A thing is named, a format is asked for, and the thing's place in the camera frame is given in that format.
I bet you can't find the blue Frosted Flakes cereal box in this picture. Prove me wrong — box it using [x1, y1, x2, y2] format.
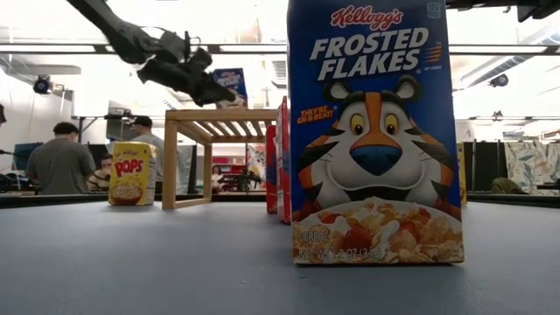
[212, 67, 249, 109]
[286, 0, 466, 266]

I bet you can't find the olive green bag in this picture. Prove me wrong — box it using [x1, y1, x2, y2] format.
[490, 177, 529, 195]

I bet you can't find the yellow Corn Pops cereal box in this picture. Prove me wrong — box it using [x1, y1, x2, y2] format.
[456, 142, 468, 207]
[108, 141, 158, 207]

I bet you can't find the floral patterned cloth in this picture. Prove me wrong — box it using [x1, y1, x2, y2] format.
[502, 140, 560, 197]

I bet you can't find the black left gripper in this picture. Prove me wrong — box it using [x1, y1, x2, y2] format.
[137, 47, 240, 109]

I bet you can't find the overhead light bar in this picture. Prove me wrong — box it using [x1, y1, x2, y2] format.
[0, 42, 560, 56]

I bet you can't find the black aluminium table frame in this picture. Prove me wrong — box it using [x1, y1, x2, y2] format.
[0, 191, 560, 210]

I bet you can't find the white cloth curtain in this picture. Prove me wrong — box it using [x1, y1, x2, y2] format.
[174, 143, 197, 196]

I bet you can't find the red Froot Loops cereal box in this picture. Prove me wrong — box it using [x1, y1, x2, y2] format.
[275, 95, 292, 226]
[265, 124, 278, 215]

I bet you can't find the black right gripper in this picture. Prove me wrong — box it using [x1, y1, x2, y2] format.
[445, 0, 560, 23]

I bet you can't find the grey ceiling duct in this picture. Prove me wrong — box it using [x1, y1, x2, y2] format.
[452, 24, 560, 91]

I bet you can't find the wooden slatted shelf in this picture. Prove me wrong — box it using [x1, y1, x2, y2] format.
[161, 108, 277, 211]

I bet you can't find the black partition panel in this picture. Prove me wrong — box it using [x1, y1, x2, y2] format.
[463, 140, 507, 193]

